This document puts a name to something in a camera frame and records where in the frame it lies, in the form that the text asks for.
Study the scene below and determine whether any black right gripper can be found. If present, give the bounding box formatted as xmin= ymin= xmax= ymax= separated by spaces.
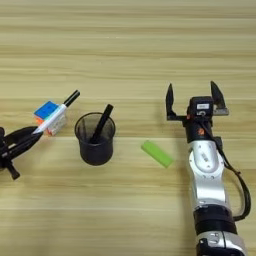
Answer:
xmin=165 ymin=80 xmax=230 ymax=144

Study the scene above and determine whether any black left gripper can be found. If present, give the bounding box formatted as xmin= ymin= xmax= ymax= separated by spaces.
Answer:
xmin=0 ymin=126 xmax=44 ymax=181

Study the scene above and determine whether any multicoloured puzzle cube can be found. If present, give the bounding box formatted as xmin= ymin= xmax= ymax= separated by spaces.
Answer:
xmin=33 ymin=100 xmax=68 ymax=137

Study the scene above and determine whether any white marker with black cap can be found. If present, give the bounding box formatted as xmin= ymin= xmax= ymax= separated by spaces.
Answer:
xmin=32 ymin=89 xmax=81 ymax=135

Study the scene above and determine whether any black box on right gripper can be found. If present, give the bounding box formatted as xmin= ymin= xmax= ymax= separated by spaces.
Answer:
xmin=188 ymin=96 xmax=215 ymax=118

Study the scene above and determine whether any green rectangular block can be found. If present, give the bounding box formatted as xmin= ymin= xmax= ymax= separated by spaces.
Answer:
xmin=140 ymin=139 xmax=175 ymax=169

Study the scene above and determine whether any black mesh pen cup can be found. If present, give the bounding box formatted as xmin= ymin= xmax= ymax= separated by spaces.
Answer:
xmin=74 ymin=112 xmax=117 ymax=167

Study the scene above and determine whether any black pen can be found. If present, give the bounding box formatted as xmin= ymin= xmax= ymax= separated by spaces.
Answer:
xmin=89 ymin=103 xmax=115 ymax=145

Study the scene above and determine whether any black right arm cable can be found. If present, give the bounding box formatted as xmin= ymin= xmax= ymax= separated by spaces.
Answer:
xmin=199 ymin=119 xmax=252 ymax=222

